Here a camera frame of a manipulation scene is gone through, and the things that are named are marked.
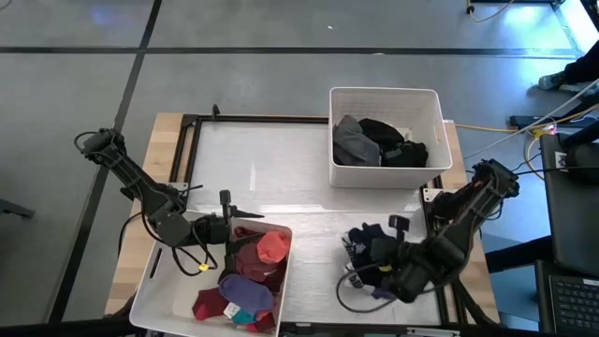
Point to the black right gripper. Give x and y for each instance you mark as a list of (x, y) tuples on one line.
[(407, 271)]

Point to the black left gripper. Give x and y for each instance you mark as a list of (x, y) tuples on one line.
[(215, 229)]

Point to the coral garment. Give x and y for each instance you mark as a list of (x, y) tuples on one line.
[(273, 247)]

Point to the purple garment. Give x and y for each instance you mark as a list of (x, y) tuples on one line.
[(245, 294)]

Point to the dark red small garment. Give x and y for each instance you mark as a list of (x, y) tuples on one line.
[(210, 305)]

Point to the teal garment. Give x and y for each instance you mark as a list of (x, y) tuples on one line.
[(244, 318)]

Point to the maroon garment pink edge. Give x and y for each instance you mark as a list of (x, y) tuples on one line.
[(264, 324)]

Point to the large black garment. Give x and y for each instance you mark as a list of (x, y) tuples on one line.
[(412, 155)]

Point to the dark grey Puma boxer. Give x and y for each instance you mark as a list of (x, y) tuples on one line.
[(353, 142)]

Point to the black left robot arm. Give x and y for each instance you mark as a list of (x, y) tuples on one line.
[(140, 192)]

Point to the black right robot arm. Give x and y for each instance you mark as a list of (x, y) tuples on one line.
[(468, 224)]

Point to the black diagonal support strut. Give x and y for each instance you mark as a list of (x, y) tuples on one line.
[(472, 304)]

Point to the white perforated plastic bin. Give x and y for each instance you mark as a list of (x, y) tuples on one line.
[(374, 100), (173, 299)]

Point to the black laptop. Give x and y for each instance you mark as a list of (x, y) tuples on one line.
[(575, 304)]

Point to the black power strip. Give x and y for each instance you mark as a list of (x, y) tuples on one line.
[(529, 121)]

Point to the dark grey floor object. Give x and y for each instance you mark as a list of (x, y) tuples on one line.
[(16, 209)]

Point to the person's shoe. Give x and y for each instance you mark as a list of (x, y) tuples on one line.
[(551, 81)]

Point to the person's leg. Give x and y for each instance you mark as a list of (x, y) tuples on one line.
[(585, 68)]

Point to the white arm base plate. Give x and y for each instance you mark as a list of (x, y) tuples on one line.
[(430, 194)]

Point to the black frame clamp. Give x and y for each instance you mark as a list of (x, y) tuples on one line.
[(215, 112)]

